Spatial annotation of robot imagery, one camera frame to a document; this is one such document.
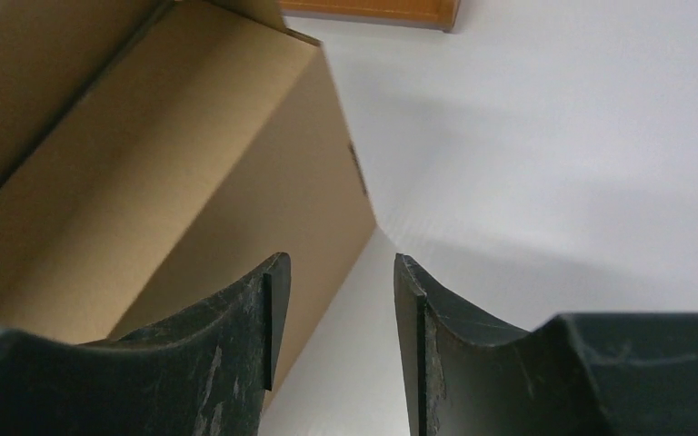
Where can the orange wooden shelf rack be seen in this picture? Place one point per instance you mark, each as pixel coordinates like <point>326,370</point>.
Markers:
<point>438,14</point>

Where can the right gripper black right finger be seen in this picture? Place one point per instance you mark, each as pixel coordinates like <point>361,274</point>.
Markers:
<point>467,372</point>

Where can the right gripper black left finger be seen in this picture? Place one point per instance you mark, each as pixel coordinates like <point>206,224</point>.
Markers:
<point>204,370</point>

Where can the brown cardboard box sheet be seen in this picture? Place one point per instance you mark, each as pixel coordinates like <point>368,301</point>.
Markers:
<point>152,152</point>

